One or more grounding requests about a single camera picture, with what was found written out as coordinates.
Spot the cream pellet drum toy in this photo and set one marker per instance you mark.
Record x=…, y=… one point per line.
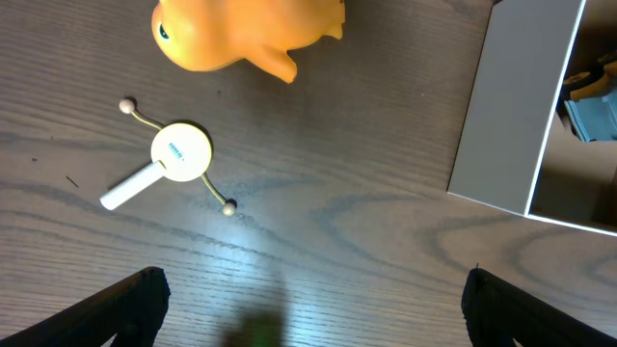
x=180, y=152

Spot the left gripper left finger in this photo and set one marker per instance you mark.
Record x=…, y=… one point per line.
x=128, y=313

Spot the orange rubber animal toy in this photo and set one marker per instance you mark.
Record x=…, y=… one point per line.
x=207, y=35

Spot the white cardboard box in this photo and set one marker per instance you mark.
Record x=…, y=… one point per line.
x=517, y=150

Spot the yellow grey toy truck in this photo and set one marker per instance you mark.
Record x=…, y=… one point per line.
x=589, y=99

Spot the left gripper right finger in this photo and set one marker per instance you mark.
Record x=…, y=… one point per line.
x=498, y=313

